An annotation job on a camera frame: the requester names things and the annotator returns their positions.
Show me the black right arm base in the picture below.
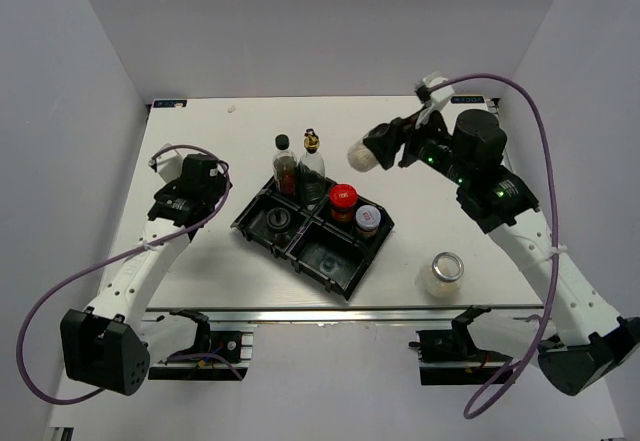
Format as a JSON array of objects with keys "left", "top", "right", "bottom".
[{"left": 408, "top": 306, "right": 524, "bottom": 386}]

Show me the aluminium front table rail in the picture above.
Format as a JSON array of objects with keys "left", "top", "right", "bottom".
[{"left": 144, "top": 305, "right": 546, "bottom": 325}]

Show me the blue table sticker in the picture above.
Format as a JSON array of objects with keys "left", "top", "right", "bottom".
[
  {"left": 151, "top": 99, "right": 187, "bottom": 109},
  {"left": 450, "top": 95, "right": 486, "bottom": 105}
]

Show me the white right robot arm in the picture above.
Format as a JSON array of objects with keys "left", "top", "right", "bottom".
[{"left": 348, "top": 109, "right": 639, "bottom": 396}]

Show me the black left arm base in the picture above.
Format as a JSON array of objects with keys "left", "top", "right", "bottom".
[{"left": 142, "top": 309, "right": 254, "bottom": 382}]

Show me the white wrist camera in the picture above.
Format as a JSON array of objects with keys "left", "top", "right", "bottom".
[
  {"left": 414, "top": 71, "right": 455, "bottom": 129},
  {"left": 149, "top": 144, "right": 183, "bottom": 183}
]

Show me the black-cap pepper grinder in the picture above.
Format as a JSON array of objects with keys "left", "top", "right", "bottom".
[{"left": 266, "top": 207, "right": 291, "bottom": 236}]

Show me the white shaker black cap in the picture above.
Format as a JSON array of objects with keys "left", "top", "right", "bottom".
[{"left": 347, "top": 140, "right": 379, "bottom": 173}]

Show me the aluminium table rail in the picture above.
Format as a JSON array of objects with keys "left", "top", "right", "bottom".
[
  {"left": 144, "top": 305, "right": 546, "bottom": 325},
  {"left": 486, "top": 98, "right": 512, "bottom": 170}
]

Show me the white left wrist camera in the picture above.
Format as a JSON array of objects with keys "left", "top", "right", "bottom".
[{"left": 149, "top": 144, "right": 183, "bottom": 183}]

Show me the blue right table sticker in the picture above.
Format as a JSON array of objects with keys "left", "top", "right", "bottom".
[{"left": 450, "top": 95, "right": 486, "bottom": 105}]

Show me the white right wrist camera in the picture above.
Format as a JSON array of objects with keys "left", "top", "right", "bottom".
[{"left": 414, "top": 71, "right": 455, "bottom": 129}]

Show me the grey-lid spice jar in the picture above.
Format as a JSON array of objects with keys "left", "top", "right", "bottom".
[{"left": 354, "top": 204, "right": 381, "bottom": 239}]

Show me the red-label black-cap bottle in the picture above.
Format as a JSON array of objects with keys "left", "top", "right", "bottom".
[{"left": 272, "top": 134, "right": 298, "bottom": 198}]

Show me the round clear glass jar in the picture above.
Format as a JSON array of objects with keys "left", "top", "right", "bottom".
[{"left": 417, "top": 252, "right": 465, "bottom": 299}]

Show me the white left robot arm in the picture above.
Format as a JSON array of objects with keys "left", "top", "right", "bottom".
[{"left": 60, "top": 154, "right": 231, "bottom": 396}]

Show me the aluminium right table rail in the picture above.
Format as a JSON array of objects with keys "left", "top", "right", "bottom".
[{"left": 486, "top": 98, "right": 512, "bottom": 170}]

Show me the red-lid sauce jar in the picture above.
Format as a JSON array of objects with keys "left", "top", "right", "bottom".
[{"left": 328, "top": 184, "right": 358, "bottom": 224}]

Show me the blue left table sticker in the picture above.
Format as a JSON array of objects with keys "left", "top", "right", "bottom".
[{"left": 151, "top": 99, "right": 187, "bottom": 109}]

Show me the clear glass oil bottle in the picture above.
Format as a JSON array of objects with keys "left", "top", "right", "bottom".
[{"left": 299, "top": 128, "right": 326, "bottom": 210}]

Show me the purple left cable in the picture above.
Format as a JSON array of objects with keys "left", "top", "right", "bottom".
[{"left": 16, "top": 143, "right": 246, "bottom": 406}]

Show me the black four-compartment tray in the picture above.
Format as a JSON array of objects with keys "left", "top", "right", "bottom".
[{"left": 231, "top": 178, "right": 395, "bottom": 300}]

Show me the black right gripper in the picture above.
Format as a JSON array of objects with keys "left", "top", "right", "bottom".
[{"left": 361, "top": 103, "right": 471, "bottom": 186}]

